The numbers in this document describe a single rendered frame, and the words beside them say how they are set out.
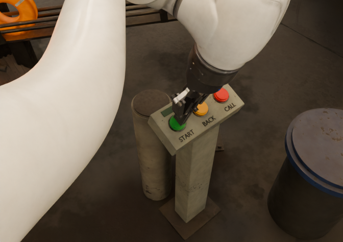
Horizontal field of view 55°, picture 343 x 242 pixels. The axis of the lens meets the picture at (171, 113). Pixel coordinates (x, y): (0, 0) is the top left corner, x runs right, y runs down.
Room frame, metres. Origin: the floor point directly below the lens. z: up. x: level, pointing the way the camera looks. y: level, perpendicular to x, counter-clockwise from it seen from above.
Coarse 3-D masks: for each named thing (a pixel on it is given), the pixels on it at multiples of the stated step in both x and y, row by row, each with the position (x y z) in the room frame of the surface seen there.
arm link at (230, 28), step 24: (192, 0) 0.40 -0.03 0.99; (216, 0) 0.38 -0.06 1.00; (240, 0) 0.36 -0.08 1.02; (264, 0) 0.35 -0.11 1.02; (288, 0) 0.38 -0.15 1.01; (192, 24) 0.40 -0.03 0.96; (216, 24) 0.37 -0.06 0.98; (240, 24) 0.35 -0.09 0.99; (264, 24) 0.35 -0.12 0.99; (216, 48) 0.37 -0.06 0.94; (240, 48) 0.36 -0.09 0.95
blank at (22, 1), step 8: (0, 0) 0.83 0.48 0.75; (8, 0) 0.83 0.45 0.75; (16, 0) 0.84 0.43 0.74; (24, 0) 0.84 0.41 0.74; (32, 0) 0.86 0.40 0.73; (24, 8) 0.84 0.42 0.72; (32, 8) 0.84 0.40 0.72; (0, 16) 0.84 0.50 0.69; (24, 16) 0.84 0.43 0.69; (32, 16) 0.84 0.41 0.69; (32, 24) 0.84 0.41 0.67; (16, 32) 0.83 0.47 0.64; (24, 32) 0.83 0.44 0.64
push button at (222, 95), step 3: (219, 90) 0.61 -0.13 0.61; (222, 90) 0.61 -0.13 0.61; (225, 90) 0.61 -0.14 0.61; (216, 93) 0.60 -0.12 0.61; (219, 93) 0.60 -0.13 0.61; (222, 93) 0.60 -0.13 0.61; (225, 93) 0.60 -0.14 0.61; (228, 93) 0.61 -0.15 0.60; (216, 96) 0.59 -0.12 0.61; (219, 96) 0.59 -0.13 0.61; (222, 96) 0.59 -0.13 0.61; (225, 96) 0.59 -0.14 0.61; (228, 96) 0.60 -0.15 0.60; (216, 99) 0.59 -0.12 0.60; (219, 99) 0.59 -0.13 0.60; (222, 99) 0.59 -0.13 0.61; (225, 99) 0.59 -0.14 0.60
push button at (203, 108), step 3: (204, 102) 0.57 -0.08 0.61; (198, 105) 0.56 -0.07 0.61; (201, 105) 0.56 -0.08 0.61; (204, 105) 0.56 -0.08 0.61; (198, 108) 0.55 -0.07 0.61; (201, 108) 0.55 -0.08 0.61; (204, 108) 0.55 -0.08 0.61; (207, 108) 0.56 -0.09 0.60; (198, 111) 0.54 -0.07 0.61; (201, 111) 0.54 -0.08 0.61; (204, 111) 0.54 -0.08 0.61; (207, 111) 0.55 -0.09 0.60; (198, 114) 0.54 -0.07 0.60; (201, 114) 0.54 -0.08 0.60; (204, 114) 0.54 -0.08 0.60
